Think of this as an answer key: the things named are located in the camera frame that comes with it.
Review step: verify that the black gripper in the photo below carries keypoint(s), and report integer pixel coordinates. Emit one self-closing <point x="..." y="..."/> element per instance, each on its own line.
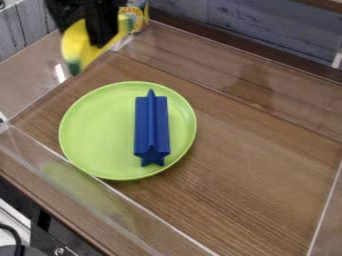
<point x="100" y="14"/>

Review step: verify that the yellow toy banana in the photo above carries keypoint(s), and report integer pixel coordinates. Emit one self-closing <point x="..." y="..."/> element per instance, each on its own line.
<point x="79" y="53"/>

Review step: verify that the green round plate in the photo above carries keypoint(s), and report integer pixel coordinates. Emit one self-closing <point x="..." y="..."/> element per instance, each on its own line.
<point x="98" y="125"/>

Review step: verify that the yellow blue tin can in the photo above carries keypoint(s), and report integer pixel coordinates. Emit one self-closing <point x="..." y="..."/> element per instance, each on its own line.
<point x="137" y="9"/>

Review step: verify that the blue star-shaped block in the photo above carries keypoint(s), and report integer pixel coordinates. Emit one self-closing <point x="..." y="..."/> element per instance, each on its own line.
<point x="151" y="136"/>

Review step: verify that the clear acrylic tray wall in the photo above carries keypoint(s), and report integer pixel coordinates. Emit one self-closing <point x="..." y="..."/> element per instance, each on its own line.
<point x="257" y="189"/>

